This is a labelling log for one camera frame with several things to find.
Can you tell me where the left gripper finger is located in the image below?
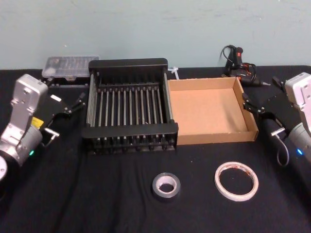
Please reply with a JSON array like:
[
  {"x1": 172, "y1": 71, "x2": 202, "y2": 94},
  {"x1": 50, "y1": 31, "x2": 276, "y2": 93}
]
[
  {"x1": 63, "y1": 101, "x2": 87, "y2": 115},
  {"x1": 69, "y1": 92, "x2": 87, "y2": 110}
]

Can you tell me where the pale wall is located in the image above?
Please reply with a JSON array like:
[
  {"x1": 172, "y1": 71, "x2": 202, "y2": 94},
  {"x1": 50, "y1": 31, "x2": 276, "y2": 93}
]
[{"x1": 0, "y1": 0, "x2": 311, "y2": 71}]

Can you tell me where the small white plastic piece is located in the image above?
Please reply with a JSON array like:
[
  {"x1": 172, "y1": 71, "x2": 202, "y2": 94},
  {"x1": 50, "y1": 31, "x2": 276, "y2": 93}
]
[{"x1": 169, "y1": 67, "x2": 180, "y2": 81}]

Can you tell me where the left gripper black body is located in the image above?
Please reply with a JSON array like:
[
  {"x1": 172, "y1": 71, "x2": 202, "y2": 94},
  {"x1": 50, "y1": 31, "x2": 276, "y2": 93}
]
[{"x1": 40, "y1": 93, "x2": 73, "y2": 132}]

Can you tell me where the shallow brown cardboard tray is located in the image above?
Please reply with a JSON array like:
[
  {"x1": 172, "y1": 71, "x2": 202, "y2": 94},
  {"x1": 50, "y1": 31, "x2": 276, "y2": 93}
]
[{"x1": 167, "y1": 76, "x2": 259, "y2": 146}]

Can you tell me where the white tape roll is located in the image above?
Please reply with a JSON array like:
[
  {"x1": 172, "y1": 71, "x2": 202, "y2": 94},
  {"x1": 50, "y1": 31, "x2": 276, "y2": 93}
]
[{"x1": 214, "y1": 160, "x2": 259, "y2": 202}]

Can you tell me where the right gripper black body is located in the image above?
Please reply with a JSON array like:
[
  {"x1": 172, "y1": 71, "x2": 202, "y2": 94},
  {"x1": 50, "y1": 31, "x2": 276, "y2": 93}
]
[{"x1": 258, "y1": 92, "x2": 302, "y2": 137}]

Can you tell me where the silver tape roll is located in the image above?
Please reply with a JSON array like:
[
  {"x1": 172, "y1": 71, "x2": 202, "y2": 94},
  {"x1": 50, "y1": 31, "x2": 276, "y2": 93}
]
[{"x1": 152, "y1": 172, "x2": 182, "y2": 203}]

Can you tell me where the clear plastic case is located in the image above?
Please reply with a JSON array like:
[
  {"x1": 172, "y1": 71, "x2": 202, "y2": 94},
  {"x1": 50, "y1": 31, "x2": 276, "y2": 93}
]
[{"x1": 41, "y1": 55, "x2": 101, "y2": 82}]

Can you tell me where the black corded tool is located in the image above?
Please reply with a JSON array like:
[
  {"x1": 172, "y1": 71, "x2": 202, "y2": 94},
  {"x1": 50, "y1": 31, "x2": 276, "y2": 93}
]
[{"x1": 218, "y1": 45, "x2": 272, "y2": 87}]

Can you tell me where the black table cloth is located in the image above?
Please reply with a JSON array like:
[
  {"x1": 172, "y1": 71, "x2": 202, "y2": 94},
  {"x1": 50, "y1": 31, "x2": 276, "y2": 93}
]
[{"x1": 0, "y1": 65, "x2": 311, "y2": 233}]

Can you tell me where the black rack with steel bars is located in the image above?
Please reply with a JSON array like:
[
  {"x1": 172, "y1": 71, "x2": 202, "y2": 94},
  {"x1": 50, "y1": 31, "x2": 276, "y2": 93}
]
[{"x1": 81, "y1": 57, "x2": 179, "y2": 156}]

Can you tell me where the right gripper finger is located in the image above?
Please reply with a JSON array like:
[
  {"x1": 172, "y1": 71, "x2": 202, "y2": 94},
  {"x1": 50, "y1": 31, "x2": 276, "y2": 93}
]
[
  {"x1": 244, "y1": 103, "x2": 266, "y2": 117},
  {"x1": 241, "y1": 93, "x2": 259, "y2": 110}
]

